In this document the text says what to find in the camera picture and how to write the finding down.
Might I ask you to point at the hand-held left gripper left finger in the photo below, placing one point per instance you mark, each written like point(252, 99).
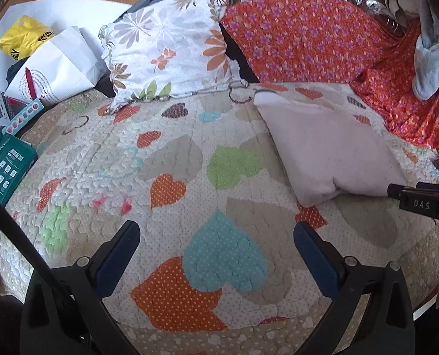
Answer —
point(118, 259)

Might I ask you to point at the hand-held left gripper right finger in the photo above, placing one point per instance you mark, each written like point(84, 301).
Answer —
point(315, 262)

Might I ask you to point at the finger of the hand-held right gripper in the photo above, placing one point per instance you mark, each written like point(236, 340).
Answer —
point(395, 190)

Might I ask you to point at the pink sweater with brown hem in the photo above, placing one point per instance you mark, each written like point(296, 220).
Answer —
point(323, 148)

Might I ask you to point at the heart-patterned quilt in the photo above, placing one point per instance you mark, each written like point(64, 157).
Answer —
point(190, 207)

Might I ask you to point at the light blue garment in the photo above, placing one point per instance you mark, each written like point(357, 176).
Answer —
point(432, 66)

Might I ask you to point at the green cardboard box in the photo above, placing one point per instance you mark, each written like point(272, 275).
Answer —
point(5, 170)

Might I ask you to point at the paint set with colour dots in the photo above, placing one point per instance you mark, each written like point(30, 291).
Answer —
point(23, 116)

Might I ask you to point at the red floral bed sheet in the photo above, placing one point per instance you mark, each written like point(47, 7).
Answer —
point(308, 37)

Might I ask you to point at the shiny silver wrapper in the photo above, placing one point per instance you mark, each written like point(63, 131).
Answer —
point(371, 7)

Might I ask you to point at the white paper bag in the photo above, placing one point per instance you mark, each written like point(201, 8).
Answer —
point(60, 66)

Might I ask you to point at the white floral pillow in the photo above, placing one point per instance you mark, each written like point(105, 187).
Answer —
point(167, 44)

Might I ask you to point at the yellow plastic bag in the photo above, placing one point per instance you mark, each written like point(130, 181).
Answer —
point(23, 37)

